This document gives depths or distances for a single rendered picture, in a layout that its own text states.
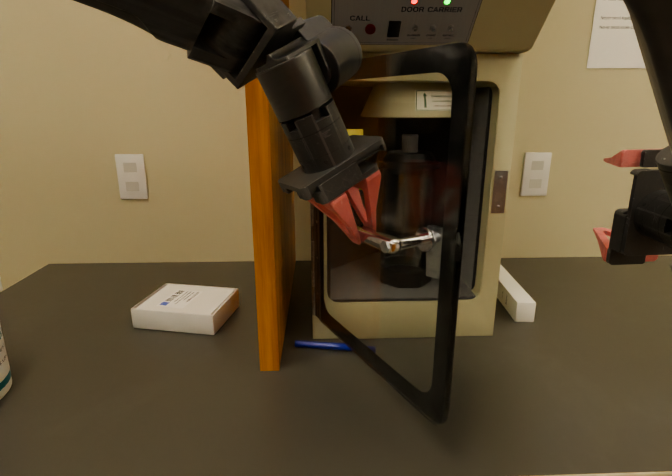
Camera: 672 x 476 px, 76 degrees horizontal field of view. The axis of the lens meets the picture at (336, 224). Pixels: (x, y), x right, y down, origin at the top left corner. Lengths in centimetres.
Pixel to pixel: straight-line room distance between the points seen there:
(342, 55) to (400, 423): 45
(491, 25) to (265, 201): 39
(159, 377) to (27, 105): 81
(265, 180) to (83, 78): 73
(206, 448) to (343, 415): 17
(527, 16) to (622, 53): 68
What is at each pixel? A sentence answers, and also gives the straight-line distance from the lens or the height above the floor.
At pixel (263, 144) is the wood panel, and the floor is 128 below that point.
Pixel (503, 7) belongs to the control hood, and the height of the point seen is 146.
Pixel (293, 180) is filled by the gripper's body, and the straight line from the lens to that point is 43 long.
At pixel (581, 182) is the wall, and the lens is 132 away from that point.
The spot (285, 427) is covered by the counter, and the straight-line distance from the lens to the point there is 61.
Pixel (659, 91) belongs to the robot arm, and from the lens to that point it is 29.
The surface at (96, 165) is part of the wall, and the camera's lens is 125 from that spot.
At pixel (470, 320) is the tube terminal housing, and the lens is 81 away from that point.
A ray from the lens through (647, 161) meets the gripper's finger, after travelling 62.
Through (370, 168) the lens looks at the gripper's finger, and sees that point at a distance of 43.
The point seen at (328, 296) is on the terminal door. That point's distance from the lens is 68.
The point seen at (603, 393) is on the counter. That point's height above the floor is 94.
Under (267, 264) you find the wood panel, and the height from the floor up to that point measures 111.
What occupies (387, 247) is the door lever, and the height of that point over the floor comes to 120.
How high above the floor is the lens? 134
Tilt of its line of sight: 15 degrees down
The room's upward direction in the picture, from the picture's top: straight up
